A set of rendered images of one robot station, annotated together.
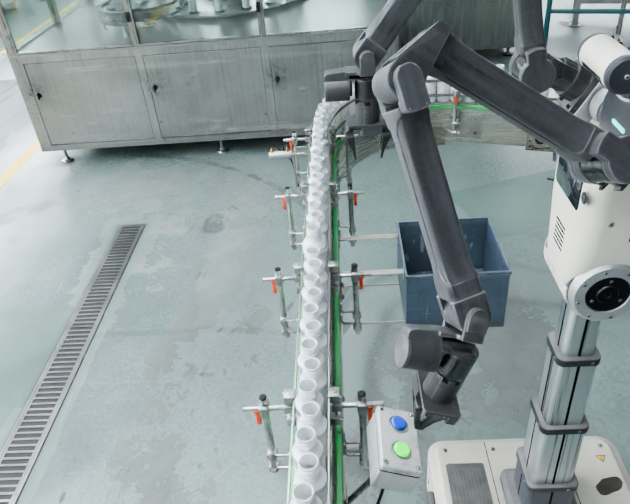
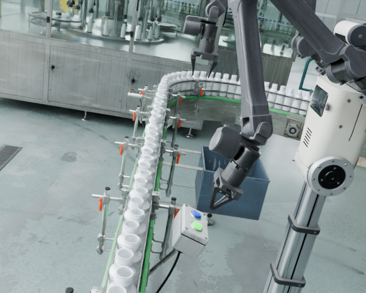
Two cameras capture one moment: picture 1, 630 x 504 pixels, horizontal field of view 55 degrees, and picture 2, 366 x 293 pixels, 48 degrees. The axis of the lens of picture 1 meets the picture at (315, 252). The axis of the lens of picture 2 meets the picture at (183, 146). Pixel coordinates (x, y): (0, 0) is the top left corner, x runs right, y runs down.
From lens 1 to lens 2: 43 cm
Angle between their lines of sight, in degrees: 15
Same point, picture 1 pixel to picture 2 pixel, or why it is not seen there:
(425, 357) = (229, 144)
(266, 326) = (92, 221)
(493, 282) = (257, 186)
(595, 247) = (329, 140)
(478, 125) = not seen: hidden behind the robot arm
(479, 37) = not seen: hidden behind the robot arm
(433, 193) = (251, 48)
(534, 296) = (272, 238)
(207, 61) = (91, 59)
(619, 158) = (355, 60)
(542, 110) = (317, 24)
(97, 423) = not seen: outside the picture
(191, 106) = (72, 84)
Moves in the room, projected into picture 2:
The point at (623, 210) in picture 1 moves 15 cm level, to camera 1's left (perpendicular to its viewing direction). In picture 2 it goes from (348, 118) to (305, 111)
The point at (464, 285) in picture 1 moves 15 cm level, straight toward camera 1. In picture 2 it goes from (259, 107) to (256, 123)
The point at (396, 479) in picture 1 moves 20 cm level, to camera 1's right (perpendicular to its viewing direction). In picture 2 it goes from (190, 243) to (260, 251)
